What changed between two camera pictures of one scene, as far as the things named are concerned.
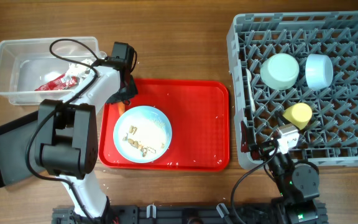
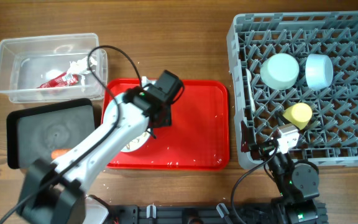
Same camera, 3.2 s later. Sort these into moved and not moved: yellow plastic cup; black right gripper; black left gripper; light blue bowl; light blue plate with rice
Moved: black left gripper; light blue plate with rice
Not moved: black right gripper; yellow plastic cup; light blue bowl
